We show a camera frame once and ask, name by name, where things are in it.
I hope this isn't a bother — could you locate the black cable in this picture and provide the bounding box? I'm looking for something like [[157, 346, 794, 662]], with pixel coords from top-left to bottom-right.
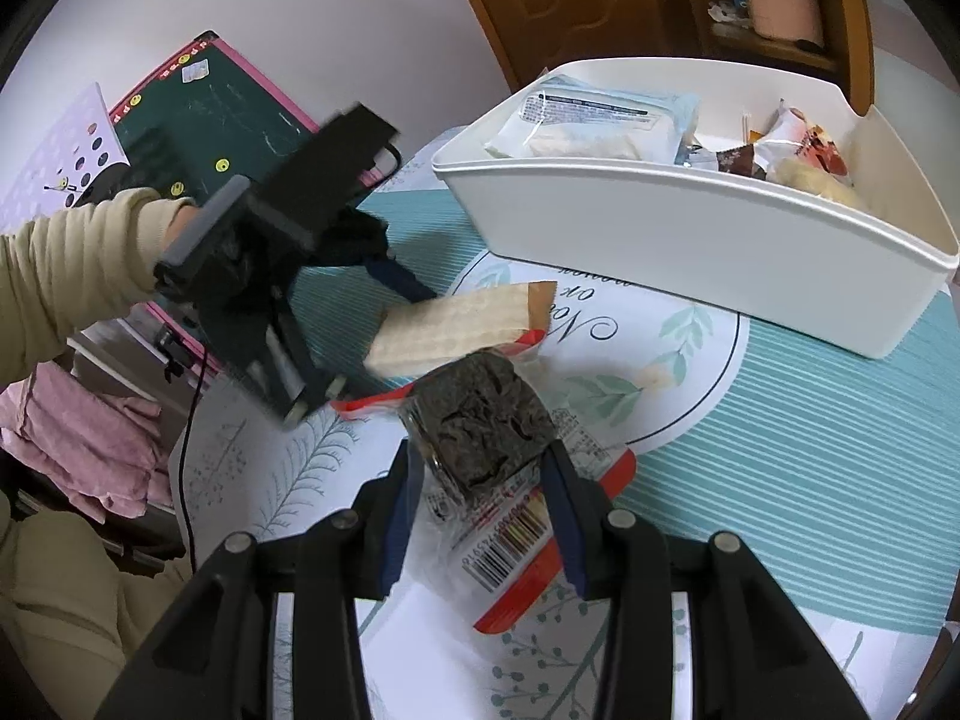
[[176, 330, 215, 563]]

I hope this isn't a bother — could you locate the brown wooden door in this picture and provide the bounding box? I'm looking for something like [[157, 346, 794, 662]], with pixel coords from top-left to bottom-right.
[[439, 0, 706, 91]]

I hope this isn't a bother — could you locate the brown snack packet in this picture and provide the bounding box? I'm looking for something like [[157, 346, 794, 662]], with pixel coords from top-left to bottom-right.
[[712, 142, 770, 181]]

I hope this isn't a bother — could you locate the beige wafer snack packet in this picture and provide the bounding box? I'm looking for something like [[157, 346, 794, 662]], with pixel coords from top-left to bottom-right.
[[364, 280, 560, 376]]

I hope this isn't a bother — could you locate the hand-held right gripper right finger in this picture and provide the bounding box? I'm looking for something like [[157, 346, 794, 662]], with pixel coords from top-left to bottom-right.
[[536, 441, 875, 720]]

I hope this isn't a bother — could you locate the yellow crispy noodle snack bag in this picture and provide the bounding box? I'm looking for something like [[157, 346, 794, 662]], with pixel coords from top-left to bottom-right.
[[772, 157, 871, 211]]

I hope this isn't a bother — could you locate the red label food picture packet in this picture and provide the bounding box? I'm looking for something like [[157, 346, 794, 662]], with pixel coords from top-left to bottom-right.
[[754, 99, 856, 181]]

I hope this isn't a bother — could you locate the person's leg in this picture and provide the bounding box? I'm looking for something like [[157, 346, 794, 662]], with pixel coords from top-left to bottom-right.
[[0, 510, 196, 720]]

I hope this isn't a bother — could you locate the white plastic bin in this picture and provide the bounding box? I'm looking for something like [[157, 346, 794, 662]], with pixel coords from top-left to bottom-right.
[[431, 58, 960, 359]]

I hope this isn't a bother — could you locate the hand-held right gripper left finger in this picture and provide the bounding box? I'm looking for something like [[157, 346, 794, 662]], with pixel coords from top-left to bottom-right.
[[94, 439, 428, 720]]

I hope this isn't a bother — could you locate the white board with dots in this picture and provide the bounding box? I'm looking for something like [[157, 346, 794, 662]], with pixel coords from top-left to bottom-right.
[[0, 82, 136, 230]]

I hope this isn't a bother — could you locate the red edged barcode snack packet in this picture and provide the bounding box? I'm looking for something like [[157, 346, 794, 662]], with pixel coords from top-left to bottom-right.
[[330, 349, 638, 635]]

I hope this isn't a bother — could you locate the large white blue packet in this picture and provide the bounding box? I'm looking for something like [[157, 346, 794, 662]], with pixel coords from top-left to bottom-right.
[[484, 86, 702, 164]]

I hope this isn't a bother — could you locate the green chalkboard with pink frame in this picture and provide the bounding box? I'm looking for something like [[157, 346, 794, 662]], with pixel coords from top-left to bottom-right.
[[105, 31, 406, 203]]

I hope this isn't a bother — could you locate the pink basket with handle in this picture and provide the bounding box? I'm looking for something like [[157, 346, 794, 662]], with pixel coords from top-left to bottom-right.
[[742, 0, 826, 46]]

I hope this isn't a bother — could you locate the crumpled pink cloth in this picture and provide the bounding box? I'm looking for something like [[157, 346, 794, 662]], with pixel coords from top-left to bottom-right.
[[0, 364, 177, 526]]

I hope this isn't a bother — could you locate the person's left forearm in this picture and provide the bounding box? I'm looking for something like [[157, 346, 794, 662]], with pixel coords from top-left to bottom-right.
[[0, 187, 200, 391]]

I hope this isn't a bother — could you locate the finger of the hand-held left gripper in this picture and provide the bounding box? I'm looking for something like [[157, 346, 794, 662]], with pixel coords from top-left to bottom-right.
[[360, 250, 441, 305]]

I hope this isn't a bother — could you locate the wooden corner shelf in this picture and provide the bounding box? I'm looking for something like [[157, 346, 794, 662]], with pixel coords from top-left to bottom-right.
[[675, 0, 875, 110]]

